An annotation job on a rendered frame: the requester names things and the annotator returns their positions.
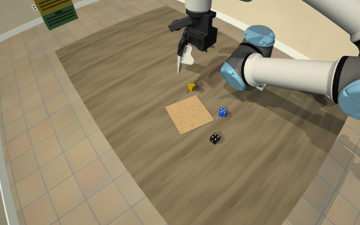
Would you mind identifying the blue die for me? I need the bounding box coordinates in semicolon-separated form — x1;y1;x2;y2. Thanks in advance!
219;108;226;117

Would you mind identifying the tan square mat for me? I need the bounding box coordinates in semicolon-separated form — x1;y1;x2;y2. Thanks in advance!
165;95;214;135

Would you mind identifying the yellow die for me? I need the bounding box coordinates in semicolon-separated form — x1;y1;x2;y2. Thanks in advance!
188;82;196;92

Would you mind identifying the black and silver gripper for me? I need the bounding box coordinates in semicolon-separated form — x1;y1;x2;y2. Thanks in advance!
177;9;218;73

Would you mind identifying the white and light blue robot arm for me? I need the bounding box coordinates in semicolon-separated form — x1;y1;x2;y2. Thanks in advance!
220;0;360;120

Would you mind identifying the black die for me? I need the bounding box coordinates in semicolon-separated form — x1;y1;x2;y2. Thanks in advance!
210;133;220;144

